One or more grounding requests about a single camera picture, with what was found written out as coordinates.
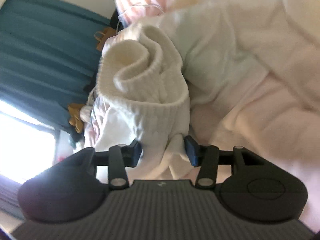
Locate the cream white blanket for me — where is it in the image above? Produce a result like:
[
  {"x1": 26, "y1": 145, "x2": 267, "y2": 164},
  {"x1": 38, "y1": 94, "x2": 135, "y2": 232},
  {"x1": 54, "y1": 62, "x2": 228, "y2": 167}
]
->
[{"x1": 160, "y1": 0, "x2": 320, "y2": 120}]

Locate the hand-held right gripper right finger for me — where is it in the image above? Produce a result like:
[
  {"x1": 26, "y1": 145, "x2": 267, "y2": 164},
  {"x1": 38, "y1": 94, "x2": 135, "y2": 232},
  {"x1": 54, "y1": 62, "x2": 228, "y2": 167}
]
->
[{"x1": 184, "y1": 135, "x2": 265, "y2": 189}]

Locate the bright window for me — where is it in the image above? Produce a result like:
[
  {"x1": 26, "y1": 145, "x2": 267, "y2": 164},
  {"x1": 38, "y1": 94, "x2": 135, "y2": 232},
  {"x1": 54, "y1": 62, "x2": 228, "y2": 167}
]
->
[{"x1": 0, "y1": 99, "x2": 61, "y2": 182}]

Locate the yellow cloth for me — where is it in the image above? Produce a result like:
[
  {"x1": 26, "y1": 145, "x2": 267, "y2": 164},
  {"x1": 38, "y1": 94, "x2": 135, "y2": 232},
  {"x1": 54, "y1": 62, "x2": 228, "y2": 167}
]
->
[{"x1": 67, "y1": 102, "x2": 87, "y2": 134}]

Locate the pink and blue duvet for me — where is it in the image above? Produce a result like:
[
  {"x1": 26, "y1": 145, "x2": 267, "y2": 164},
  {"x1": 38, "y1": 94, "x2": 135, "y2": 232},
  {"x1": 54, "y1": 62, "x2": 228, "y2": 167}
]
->
[{"x1": 112, "y1": 0, "x2": 320, "y2": 222}]

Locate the teal curtain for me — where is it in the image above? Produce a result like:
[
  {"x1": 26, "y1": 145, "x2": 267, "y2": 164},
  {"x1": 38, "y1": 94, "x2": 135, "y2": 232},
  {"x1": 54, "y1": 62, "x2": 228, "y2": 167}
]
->
[{"x1": 0, "y1": 0, "x2": 118, "y2": 142}]

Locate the white knit sweater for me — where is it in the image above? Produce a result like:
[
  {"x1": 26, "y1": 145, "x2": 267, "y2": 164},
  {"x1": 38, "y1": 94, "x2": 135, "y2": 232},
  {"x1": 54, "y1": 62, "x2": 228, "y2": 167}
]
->
[{"x1": 94, "y1": 25, "x2": 193, "y2": 180}]

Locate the dark pleated curtain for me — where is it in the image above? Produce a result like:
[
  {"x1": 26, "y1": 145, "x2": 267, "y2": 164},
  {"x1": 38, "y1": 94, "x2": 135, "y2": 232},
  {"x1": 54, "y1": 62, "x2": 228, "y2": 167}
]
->
[{"x1": 0, "y1": 175, "x2": 25, "y2": 222}]

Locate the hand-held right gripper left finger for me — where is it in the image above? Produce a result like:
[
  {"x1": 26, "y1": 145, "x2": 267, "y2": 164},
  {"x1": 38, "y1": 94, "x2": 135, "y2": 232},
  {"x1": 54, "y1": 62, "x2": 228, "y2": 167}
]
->
[{"x1": 75, "y1": 140, "x2": 143, "y2": 190}]

